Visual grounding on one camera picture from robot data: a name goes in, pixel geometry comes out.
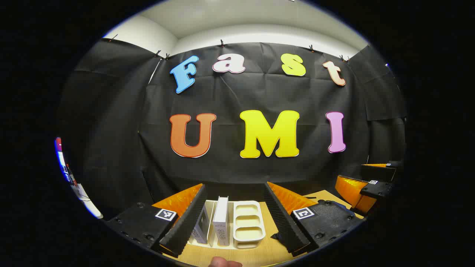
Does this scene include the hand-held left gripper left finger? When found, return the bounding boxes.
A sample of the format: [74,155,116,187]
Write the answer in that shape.
[106,183,207,258]

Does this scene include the white side desk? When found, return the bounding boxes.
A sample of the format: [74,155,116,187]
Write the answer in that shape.
[71,181,103,219]

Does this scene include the white bookshelf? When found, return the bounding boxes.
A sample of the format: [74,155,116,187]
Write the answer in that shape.
[187,200,266,250]

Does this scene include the blue-trimmed white book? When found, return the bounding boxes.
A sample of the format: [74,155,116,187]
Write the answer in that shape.
[191,202,213,245]

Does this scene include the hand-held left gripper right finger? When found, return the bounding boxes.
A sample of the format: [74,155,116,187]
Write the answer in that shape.
[263,182,366,257]

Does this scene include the thick white book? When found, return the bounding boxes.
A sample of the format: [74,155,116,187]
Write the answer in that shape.
[212,197,229,247]

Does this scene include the computer monitor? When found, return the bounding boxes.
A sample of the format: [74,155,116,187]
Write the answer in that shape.
[55,137,72,183]

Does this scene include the red bottle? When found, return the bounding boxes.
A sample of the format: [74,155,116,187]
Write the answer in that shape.
[66,165,78,187]

